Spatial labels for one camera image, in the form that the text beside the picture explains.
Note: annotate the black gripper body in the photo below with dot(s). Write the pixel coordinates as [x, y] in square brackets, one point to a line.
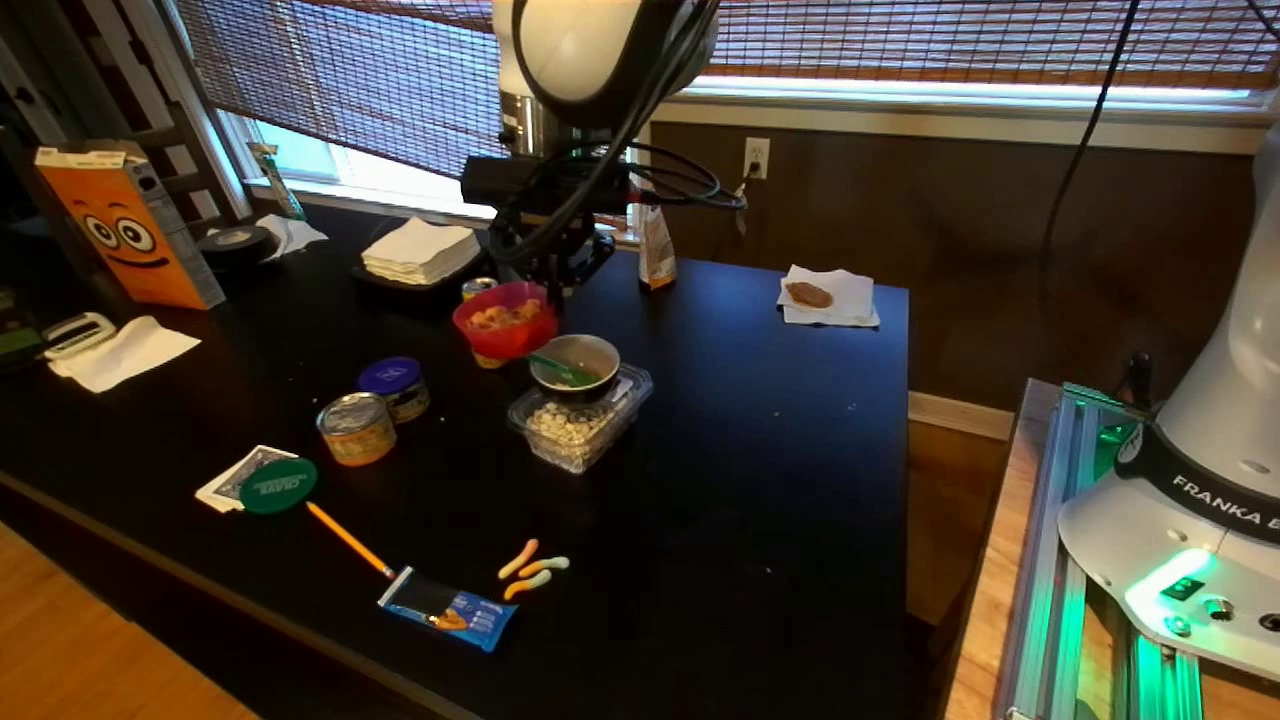
[552, 229]

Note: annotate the red bowl with cereal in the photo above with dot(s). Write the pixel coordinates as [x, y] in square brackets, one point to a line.
[505, 326]

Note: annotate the white bowl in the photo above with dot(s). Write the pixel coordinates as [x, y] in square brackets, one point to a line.
[587, 348]

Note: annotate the white foam takeout box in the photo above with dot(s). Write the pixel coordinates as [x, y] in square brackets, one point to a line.
[423, 249]

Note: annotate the green plastic spoon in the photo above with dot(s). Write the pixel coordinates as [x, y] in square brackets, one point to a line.
[563, 370]

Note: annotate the clear plastic container with nuts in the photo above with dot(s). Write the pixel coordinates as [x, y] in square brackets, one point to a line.
[581, 424]

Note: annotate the jar with blue lid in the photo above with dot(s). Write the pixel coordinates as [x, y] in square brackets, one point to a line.
[394, 385]

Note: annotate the open glass jar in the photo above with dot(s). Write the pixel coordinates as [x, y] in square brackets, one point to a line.
[357, 428]

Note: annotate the crumpled white paper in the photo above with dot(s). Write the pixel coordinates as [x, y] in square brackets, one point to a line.
[289, 232]

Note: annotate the wide bamboo window blind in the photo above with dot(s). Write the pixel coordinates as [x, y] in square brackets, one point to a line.
[386, 82]

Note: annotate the brown cookie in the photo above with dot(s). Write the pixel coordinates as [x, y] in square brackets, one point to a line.
[811, 292]

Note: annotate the white napkin under cookie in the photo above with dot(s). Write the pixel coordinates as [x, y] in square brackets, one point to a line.
[833, 301]

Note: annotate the black round dish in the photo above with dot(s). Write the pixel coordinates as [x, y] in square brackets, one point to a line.
[235, 240]

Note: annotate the orange pink gummy worm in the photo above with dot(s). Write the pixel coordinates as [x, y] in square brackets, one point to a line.
[519, 559]

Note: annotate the green orange gummy worm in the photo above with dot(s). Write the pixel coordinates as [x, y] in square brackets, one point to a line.
[547, 566]

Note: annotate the teal orange gummy worm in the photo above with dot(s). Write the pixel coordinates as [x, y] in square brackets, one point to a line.
[527, 586]

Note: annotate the orange pencil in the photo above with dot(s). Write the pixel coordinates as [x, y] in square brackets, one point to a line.
[348, 539]

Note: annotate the green round lid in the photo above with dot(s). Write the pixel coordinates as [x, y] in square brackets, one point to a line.
[279, 486]

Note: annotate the blue snack packet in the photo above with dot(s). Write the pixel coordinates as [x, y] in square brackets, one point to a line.
[445, 608]

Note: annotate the orange cereal box with face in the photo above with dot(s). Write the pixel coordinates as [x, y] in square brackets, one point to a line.
[127, 232]

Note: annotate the flat white paper napkin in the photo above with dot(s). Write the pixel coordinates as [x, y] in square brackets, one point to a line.
[127, 352]

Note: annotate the small white plastic device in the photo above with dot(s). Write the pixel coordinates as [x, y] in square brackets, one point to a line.
[79, 328]

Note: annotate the narrow bamboo window blind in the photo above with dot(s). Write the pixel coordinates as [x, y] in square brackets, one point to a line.
[975, 35]

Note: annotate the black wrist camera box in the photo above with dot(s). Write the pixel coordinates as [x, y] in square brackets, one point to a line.
[505, 181]

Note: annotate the white wall outlet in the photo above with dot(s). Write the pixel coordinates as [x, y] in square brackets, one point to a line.
[757, 159]

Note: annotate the white slatted wooden frame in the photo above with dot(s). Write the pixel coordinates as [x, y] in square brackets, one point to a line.
[145, 82]

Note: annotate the aluminium frame rails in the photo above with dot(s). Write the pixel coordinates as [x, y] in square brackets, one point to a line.
[1054, 560]

